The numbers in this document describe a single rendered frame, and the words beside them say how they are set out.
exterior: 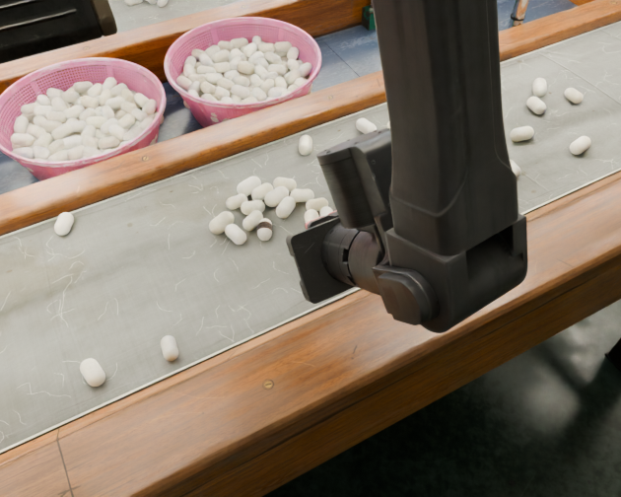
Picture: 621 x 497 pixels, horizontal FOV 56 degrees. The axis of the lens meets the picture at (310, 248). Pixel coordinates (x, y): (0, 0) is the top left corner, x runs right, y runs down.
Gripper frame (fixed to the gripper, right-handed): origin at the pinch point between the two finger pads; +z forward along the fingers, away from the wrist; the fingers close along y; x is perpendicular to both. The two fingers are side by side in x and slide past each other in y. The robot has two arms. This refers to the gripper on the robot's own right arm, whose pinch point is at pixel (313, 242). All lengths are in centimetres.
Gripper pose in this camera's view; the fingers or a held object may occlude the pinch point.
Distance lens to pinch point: 60.8
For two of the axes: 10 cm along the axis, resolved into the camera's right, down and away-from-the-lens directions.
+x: 3.0, 9.3, 2.1
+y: -8.8, 3.6, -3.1
